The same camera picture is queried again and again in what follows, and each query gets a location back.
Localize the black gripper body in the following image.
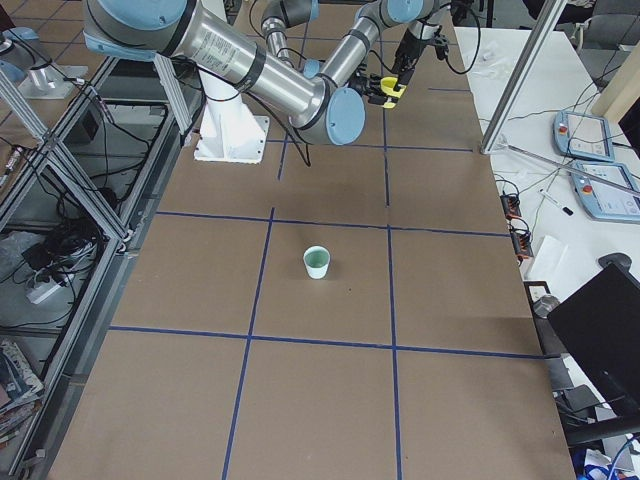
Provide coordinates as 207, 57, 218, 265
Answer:
349, 73, 383, 104
395, 28, 435, 66

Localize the yellow plastic cup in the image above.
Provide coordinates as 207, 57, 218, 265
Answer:
380, 76, 406, 109

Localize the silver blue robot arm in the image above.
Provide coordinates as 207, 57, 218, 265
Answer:
260, 1, 386, 105
84, 1, 445, 145

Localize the light green plastic cup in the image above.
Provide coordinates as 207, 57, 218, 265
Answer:
303, 245, 331, 280

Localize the stack of magazines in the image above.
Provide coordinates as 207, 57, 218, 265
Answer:
1, 338, 45, 444

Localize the clear plastic bag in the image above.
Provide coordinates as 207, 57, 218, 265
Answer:
470, 47, 515, 80

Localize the upper teach pendant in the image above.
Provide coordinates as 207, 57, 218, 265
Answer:
553, 110, 615, 162

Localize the teach pendant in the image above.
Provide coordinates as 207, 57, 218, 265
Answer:
553, 110, 615, 162
571, 160, 639, 224

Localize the orange black connector block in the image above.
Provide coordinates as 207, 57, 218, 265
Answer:
500, 193, 534, 264

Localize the black white marker pen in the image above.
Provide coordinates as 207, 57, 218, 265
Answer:
539, 189, 574, 216

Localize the lower teach pendant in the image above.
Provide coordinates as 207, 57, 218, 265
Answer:
571, 160, 639, 224

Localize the white paper sheet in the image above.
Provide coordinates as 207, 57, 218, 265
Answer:
523, 235, 576, 284

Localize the long metal rod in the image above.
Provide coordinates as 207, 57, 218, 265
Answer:
498, 143, 639, 198

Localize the brown paper table cover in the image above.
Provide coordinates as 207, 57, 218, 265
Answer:
47, 0, 577, 480

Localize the black monitor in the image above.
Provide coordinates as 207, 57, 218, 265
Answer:
548, 264, 639, 416

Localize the white power strip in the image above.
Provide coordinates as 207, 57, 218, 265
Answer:
26, 278, 68, 305

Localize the aluminium frame post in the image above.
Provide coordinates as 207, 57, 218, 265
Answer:
480, 0, 567, 154

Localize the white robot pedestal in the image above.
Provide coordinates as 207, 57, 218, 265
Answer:
194, 70, 270, 164

